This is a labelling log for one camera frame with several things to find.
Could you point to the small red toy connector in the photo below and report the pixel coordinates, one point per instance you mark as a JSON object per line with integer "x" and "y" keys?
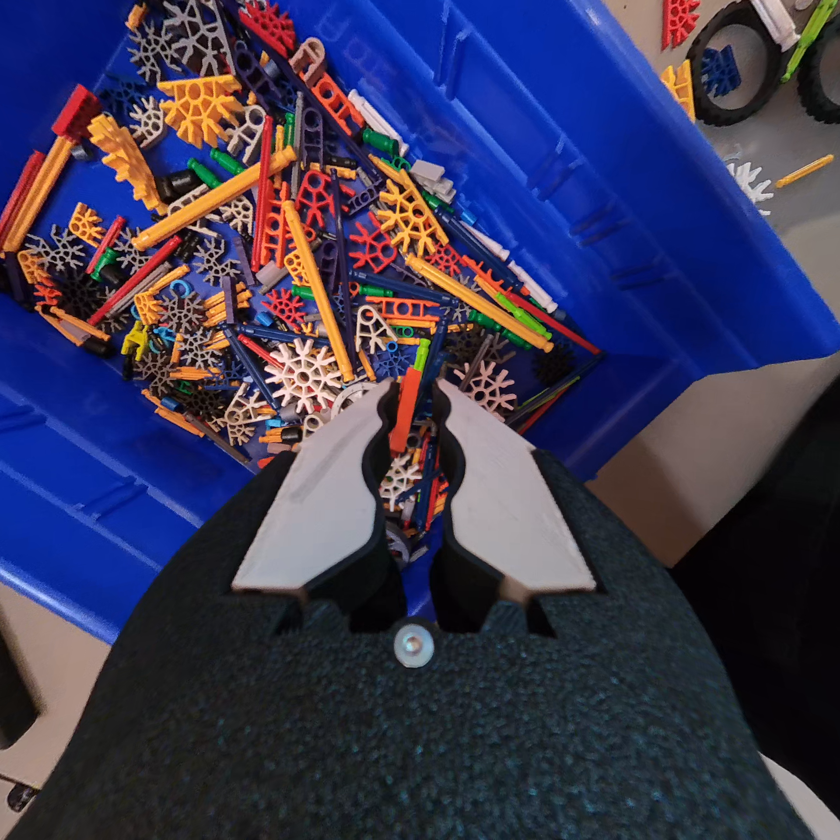
{"x": 679, "y": 23}

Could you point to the green toy rod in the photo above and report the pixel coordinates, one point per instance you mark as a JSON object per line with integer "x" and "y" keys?
{"x": 806, "y": 43}

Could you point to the blue toy connector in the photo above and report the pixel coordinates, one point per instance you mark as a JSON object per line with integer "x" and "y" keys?
{"x": 720, "y": 69}

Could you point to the orange short toy rod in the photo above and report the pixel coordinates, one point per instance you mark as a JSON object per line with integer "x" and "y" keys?
{"x": 804, "y": 170}

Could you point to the pile of colourful toy pieces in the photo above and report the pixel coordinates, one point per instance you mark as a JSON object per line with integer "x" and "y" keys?
{"x": 229, "y": 229}

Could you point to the blue plastic bin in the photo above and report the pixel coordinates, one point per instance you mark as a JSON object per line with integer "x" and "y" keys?
{"x": 590, "y": 197}

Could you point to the yellow fan toy connector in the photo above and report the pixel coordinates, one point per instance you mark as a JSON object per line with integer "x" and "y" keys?
{"x": 679, "y": 92}

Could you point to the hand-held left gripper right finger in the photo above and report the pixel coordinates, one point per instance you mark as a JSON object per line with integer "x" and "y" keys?
{"x": 512, "y": 518}

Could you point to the red orange toy rod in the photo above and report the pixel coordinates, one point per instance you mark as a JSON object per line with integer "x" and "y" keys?
{"x": 407, "y": 407}

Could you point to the white toy rod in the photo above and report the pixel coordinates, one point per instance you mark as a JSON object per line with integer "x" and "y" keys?
{"x": 774, "y": 23}

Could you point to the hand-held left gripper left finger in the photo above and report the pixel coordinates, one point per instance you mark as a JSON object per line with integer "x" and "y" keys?
{"x": 315, "y": 518}

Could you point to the black toy tyre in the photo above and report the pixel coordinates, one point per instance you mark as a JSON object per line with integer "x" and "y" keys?
{"x": 699, "y": 98}
{"x": 814, "y": 92}

